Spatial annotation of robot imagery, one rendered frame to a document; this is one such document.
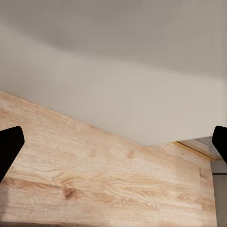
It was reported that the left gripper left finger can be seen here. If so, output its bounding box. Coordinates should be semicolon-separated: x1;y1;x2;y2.
0;126;25;183

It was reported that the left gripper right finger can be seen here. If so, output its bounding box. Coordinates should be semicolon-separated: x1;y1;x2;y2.
212;126;227;164

